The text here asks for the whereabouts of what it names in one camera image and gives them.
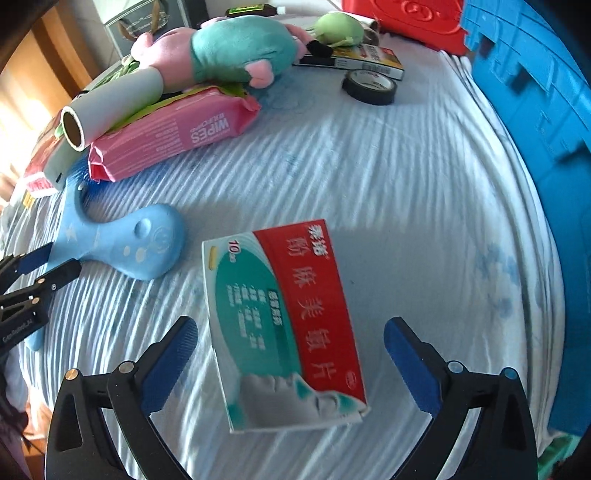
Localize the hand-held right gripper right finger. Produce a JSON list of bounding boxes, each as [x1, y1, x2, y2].
[[383, 316, 539, 480]]

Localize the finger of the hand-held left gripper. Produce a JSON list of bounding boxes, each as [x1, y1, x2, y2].
[[0, 244, 51, 289], [0, 258, 83, 315]]

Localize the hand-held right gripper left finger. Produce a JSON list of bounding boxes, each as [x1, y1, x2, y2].
[[45, 315, 199, 480]]

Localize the light blue whale-shaped brush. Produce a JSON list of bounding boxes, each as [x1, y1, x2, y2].
[[22, 154, 187, 352]]

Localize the red and green medicine box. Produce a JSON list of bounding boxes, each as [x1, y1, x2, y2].
[[202, 219, 371, 435]]

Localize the grey paper roll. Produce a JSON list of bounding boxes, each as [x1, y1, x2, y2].
[[61, 65, 164, 151]]

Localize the green and pink snack bag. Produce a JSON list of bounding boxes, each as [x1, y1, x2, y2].
[[88, 83, 262, 182]]

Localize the green cloth bib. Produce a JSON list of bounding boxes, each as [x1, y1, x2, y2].
[[95, 54, 141, 88]]

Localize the blue plastic crate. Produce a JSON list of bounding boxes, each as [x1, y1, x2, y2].
[[455, 0, 591, 437]]

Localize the pink pig plush toy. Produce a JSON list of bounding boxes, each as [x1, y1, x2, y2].
[[130, 15, 333, 89]]

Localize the black tape roll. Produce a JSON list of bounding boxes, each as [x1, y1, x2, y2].
[[342, 70, 398, 106]]

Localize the yellow and black medicine box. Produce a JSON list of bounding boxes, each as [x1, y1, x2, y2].
[[293, 44, 406, 81]]

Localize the green frog plush toy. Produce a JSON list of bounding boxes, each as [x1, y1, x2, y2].
[[314, 12, 365, 47]]

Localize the pink and white small box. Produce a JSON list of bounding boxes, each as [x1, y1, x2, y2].
[[23, 113, 65, 199]]

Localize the beige curtain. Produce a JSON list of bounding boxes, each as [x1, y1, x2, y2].
[[0, 69, 61, 185]]

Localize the dark gift box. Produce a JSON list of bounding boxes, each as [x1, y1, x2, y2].
[[102, 0, 211, 49]]

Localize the brown glass bottle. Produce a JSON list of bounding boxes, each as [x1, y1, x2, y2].
[[225, 4, 287, 18]]

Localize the red plastic suitcase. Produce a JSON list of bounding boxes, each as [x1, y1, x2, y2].
[[341, 0, 472, 55]]

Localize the wooden frame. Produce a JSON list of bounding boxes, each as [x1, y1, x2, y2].
[[18, 4, 100, 93]]

